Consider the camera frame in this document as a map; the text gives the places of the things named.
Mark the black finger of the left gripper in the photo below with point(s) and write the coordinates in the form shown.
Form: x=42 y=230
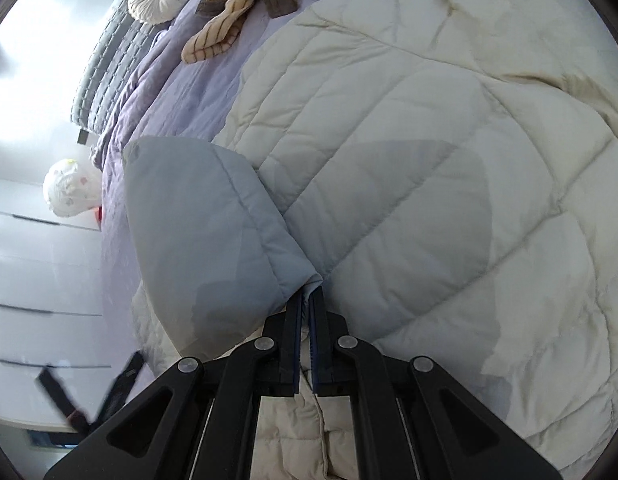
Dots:
x=120 y=389
x=56 y=392

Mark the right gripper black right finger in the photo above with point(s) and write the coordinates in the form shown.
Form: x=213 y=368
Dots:
x=412 y=419

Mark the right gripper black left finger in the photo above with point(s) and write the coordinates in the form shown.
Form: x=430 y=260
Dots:
x=198 y=420

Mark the cream puffer down jacket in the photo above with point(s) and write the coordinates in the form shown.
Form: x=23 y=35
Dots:
x=531 y=256

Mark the white drawer cabinet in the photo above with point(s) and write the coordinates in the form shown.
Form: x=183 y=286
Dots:
x=51 y=310

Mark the lavender plush bed blanket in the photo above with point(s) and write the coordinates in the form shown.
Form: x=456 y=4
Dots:
x=327 y=106

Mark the beige striped knit garment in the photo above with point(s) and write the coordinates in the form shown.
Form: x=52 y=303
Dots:
x=225 y=19

